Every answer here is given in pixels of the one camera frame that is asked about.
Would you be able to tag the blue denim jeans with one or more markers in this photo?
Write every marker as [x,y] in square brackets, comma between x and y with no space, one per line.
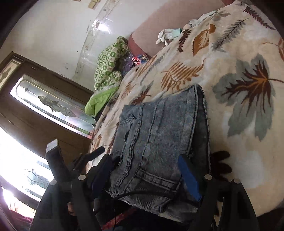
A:
[149,140]

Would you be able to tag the pink upholstered headboard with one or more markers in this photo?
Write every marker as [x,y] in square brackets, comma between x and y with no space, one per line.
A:
[172,15]

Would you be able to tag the white glove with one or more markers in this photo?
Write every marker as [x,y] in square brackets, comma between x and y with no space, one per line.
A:
[167,35]

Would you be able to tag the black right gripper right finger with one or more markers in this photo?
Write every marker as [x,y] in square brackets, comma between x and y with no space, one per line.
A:
[205,191]

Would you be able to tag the leaf pattern beige blanket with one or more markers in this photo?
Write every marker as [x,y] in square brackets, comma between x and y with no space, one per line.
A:
[236,56]

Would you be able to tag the red blue small box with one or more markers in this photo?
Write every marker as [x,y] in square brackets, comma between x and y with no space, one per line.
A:
[140,59]

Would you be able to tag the green patterned folded quilt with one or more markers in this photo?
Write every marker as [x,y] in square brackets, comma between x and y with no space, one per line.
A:
[107,78]

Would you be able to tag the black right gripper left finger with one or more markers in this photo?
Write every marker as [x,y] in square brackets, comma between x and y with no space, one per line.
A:
[85,188]

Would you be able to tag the stained glass wooden door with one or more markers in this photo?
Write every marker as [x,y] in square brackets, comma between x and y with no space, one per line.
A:
[37,107]

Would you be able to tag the gold wall switch plate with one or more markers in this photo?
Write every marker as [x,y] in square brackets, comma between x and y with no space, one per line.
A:
[93,3]

